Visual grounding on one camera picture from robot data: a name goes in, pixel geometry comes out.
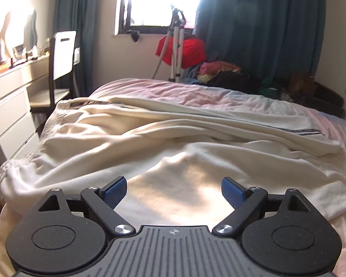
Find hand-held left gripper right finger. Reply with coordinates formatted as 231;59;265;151
213;177;313;236

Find white and black chair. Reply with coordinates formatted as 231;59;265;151
29;30;77;113

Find black sofa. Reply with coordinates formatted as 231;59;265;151
274;76;346;119

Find garment steamer stand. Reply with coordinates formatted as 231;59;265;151
151;4;186;83

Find white vanity dresser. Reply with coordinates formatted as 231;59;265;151
0;55;51;162

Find bed with pastel duvet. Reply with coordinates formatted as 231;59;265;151
0;78;346;277

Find pile of mixed clothes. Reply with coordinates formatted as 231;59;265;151
182;60;295;101

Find narrow teal curtain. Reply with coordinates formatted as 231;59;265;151
53;0;122;97

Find red cloth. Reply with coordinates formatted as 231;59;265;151
155;35;206;70

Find dark framed window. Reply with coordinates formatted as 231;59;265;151
114;0;208;35

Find wavy framed vanity mirror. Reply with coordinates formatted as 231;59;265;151
0;7;38;58

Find wide teal curtain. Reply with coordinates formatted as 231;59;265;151
194;0;326;78

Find black cloth on sill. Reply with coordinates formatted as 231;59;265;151
125;29;140;42

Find cream pants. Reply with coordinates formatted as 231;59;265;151
0;96;341;223

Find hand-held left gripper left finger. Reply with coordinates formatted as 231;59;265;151
35;176;136;236

